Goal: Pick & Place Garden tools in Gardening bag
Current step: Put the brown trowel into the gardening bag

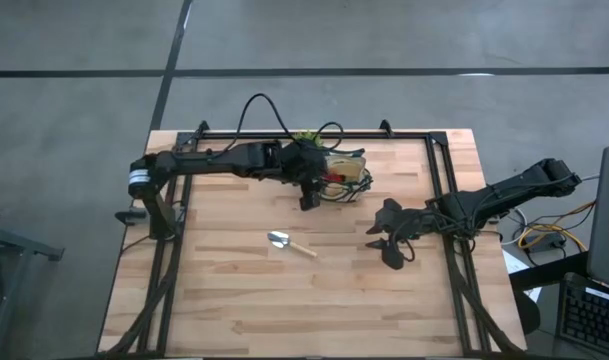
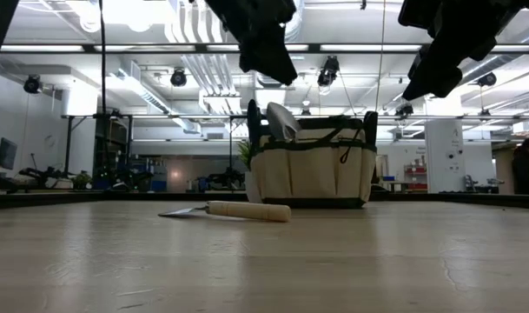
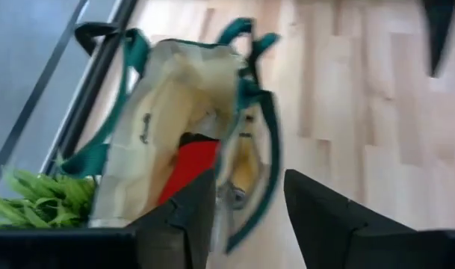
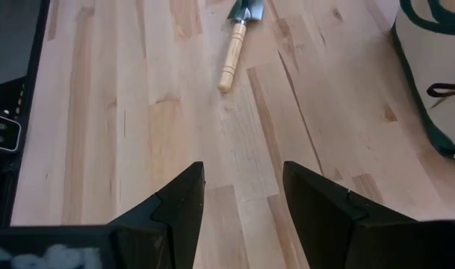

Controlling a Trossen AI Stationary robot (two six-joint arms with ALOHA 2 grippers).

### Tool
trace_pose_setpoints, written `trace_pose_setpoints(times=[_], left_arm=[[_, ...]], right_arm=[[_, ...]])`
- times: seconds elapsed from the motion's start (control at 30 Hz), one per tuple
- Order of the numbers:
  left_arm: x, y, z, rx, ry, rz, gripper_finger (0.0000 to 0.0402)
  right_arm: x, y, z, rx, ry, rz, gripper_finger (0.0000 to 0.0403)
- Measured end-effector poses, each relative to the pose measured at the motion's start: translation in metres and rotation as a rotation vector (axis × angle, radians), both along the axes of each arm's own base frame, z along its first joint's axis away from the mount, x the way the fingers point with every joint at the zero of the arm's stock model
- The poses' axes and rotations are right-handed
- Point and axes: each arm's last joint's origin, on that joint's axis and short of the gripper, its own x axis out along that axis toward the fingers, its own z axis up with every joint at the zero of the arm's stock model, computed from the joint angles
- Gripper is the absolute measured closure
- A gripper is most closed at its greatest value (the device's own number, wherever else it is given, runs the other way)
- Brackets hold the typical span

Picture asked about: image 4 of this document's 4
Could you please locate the small shovel wooden handle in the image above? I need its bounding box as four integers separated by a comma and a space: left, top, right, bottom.
217, 0, 266, 94

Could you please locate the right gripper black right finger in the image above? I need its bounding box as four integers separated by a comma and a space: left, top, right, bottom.
282, 161, 423, 269

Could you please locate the black aluminium table frame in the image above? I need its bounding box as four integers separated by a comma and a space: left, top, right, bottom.
0, 0, 52, 229

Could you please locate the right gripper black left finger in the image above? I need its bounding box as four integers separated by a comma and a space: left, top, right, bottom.
107, 161, 207, 269

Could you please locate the black table-level camera box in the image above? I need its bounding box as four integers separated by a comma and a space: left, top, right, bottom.
0, 111, 23, 155

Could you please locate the dark brown strap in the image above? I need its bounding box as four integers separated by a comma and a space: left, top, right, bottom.
425, 82, 455, 99

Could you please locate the beige gardening bag green trim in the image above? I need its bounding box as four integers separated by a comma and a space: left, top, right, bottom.
390, 0, 455, 166

